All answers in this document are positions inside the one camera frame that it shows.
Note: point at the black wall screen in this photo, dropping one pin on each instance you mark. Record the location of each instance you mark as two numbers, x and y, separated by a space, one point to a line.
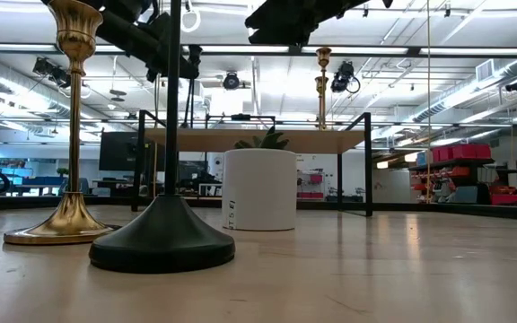
115 150

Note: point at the wooden shelf riser black frame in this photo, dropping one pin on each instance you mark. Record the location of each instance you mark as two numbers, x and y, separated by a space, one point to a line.
240 140

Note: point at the black candlestick holder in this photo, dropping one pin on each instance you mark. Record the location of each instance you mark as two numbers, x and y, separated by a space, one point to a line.
195 53
164 238

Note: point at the gold candlestick holder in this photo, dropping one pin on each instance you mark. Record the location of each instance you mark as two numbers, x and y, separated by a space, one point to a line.
75 134
323 56
319 85

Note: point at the black ceiling-mounted device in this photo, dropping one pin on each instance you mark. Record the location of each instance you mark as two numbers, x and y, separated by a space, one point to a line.
343 77
516 85
52 72
230 81

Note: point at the white pot with succulent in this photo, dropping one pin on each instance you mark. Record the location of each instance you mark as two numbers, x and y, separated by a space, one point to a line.
258 193

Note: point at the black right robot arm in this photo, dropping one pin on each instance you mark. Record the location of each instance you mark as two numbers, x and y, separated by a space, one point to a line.
353 5

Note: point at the storage rack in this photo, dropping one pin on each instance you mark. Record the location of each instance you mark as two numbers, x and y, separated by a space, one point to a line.
453 172

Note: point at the red storage bins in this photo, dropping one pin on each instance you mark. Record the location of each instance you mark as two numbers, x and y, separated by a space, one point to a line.
462 151

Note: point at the silver ventilation duct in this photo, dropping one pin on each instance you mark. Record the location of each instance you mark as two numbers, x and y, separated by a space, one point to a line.
474 89

